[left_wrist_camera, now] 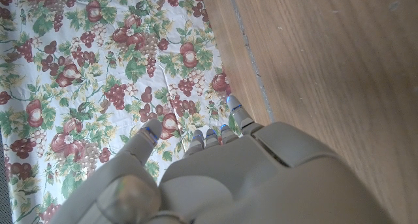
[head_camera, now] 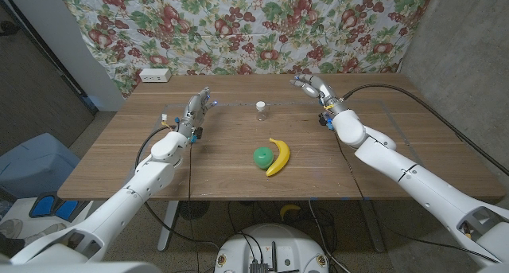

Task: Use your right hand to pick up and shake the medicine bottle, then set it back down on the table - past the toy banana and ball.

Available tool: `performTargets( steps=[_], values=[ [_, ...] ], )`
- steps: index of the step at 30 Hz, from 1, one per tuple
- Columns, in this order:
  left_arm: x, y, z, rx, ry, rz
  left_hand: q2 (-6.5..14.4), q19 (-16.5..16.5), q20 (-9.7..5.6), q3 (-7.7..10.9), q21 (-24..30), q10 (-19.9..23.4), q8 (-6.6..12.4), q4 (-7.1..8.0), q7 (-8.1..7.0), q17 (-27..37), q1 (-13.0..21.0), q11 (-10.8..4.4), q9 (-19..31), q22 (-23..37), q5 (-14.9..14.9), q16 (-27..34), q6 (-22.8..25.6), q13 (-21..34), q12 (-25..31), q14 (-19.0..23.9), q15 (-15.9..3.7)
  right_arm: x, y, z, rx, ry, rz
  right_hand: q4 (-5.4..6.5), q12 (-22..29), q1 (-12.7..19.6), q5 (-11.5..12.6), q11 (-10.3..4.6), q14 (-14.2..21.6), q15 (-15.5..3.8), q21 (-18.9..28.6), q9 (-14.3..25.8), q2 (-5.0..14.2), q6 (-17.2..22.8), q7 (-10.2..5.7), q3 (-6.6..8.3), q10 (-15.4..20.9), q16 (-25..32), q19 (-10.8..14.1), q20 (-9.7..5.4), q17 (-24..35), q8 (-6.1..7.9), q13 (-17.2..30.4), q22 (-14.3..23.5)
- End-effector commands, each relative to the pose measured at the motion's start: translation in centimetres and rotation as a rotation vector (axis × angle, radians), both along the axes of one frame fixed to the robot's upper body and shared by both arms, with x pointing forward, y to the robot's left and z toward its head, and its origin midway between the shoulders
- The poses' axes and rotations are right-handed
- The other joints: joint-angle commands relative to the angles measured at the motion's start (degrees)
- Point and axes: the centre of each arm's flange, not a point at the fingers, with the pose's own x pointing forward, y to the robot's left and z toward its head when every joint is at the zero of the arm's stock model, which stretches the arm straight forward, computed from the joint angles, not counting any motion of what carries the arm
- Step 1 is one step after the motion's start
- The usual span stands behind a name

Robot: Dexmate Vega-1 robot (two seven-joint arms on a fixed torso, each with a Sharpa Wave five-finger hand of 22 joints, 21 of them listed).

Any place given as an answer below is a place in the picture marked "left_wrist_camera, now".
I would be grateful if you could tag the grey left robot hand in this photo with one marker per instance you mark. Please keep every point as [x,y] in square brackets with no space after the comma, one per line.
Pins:
[248,178]

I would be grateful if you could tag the grey tape outline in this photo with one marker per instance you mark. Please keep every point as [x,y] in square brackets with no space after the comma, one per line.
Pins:
[251,57]

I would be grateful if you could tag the floral fruit print backdrop cloth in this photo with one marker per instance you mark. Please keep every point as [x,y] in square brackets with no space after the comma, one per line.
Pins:
[98,70]

